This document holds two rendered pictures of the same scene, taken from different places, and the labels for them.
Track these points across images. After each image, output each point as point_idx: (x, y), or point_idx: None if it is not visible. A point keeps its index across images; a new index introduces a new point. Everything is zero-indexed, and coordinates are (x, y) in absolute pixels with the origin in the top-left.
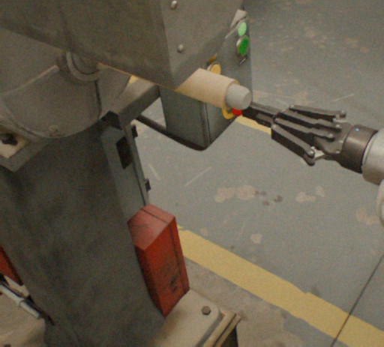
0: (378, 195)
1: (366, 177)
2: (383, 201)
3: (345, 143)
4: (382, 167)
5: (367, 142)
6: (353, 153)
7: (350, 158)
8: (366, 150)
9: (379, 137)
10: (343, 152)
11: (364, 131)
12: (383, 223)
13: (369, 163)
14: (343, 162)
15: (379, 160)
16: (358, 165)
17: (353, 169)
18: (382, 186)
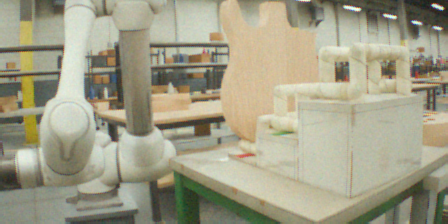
0: (44, 125)
1: (22, 178)
2: (49, 121)
3: (1, 162)
4: (29, 164)
5: (13, 156)
6: (8, 165)
7: (8, 170)
8: (15, 162)
9: (19, 151)
10: (2, 168)
11: (8, 154)
12: (55, 135)
13: (21, 165)
14: (4, 176)
15: (26, 160)
16: (15, 172)
17: (12, 179)
18: (44, 119)
